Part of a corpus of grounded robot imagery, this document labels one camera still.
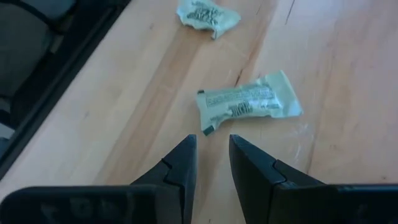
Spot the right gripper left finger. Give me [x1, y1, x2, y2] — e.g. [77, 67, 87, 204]
[130, 134, 198, 224]

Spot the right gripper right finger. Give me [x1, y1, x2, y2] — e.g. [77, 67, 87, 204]
[228, 134, 325, 224]

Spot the pale green sweetener packet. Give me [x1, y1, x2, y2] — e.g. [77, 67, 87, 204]
[195, 70, 304, 137]
[176, 0, 242, 40]

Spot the black metal table frame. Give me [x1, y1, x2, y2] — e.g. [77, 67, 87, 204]
[0, 0, 133, 181]

